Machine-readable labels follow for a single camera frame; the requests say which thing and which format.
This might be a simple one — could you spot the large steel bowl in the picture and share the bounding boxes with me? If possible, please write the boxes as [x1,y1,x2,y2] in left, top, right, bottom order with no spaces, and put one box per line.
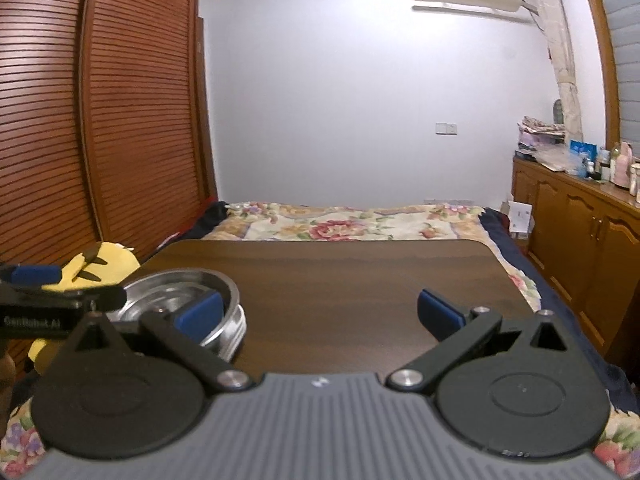
[107,269,247,362]

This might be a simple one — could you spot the yellow plush toy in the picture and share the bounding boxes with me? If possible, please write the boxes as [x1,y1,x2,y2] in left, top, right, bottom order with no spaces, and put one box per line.
[28,242,140,376]

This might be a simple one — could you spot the dark clothes on bed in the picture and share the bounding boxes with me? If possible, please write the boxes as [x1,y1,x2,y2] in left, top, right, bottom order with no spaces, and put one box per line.
[153,200,229,256]

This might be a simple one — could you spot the white paper box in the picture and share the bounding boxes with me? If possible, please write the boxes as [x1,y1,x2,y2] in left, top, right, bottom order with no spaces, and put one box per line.
[506,200,533,235]

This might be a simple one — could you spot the floral bed quilt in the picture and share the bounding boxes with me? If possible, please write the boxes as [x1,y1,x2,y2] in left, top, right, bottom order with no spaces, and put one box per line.
[204,202,541,311]

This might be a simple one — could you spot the wooden sideboard cabinet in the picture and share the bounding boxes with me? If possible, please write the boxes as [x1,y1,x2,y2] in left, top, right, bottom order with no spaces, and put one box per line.
[512,158,639,364]

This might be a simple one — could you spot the wooden louvered wardrobe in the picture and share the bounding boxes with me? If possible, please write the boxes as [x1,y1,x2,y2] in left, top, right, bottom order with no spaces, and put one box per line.
[1,0,216,263]

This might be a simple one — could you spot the pink bottle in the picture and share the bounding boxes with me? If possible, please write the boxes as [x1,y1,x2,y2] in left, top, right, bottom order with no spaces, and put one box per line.
[613,142,634,188]

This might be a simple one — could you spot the blue photo card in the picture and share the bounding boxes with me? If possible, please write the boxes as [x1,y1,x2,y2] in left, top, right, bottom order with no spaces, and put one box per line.
[570,140,598,178]

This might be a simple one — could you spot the stack of folded cloths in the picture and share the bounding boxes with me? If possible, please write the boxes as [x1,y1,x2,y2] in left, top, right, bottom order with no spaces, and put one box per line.
[516,116,566,159]

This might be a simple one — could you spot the cream curtain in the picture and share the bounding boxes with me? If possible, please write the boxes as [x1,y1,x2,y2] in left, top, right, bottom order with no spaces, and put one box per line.
[536,0,584,142]

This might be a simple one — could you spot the grey window blind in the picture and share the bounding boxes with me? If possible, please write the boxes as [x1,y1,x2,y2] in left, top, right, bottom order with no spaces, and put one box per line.
[602,0,640,157]

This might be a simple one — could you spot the white wall switch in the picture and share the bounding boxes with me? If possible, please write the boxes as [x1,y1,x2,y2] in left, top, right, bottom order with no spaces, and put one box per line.
[435,122,458,136]

